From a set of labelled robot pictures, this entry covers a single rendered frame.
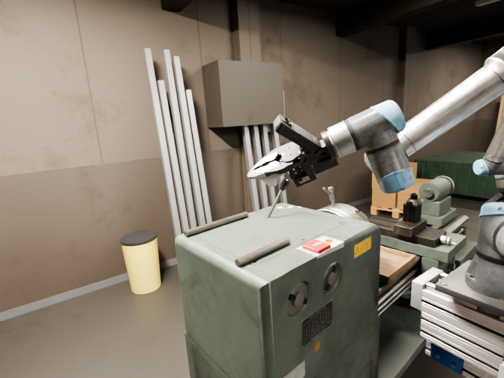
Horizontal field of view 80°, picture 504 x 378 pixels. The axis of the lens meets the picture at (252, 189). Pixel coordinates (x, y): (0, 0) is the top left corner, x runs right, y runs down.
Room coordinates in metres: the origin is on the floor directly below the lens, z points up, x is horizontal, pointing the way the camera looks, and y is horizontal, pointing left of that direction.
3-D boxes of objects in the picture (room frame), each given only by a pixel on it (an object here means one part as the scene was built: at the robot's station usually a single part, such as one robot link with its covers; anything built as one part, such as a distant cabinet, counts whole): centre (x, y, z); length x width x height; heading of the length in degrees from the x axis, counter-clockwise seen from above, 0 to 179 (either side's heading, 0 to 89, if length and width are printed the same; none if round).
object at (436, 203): (2.05, -1.30, 1.01); 0.30 x 0.20 x 0.29; 130
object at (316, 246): (0.82, -0.18, 1.26); 0.06 x 0.06 x 0.02; 40
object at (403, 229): (1.60, -0.89, 1.00); 0.20 x 0.10 x 0.05; 130
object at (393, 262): (1.46, -0.59, 0.89); 0.36 x 0.30 x 0.04; 40
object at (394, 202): (4.89, -2.63, 0.36); 1.22 x 0.87 x 0.72; 132
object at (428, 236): (1.67, -0.87, 0.95); 0.43 x 0.18 x 0.04; 40
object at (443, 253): (1.68, -0.92, 0.90); 0.53 x 0.30 x 0.06; 40
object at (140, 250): (2.85, 1.17, 0.28); 0.36 x 0.36 x 0.56
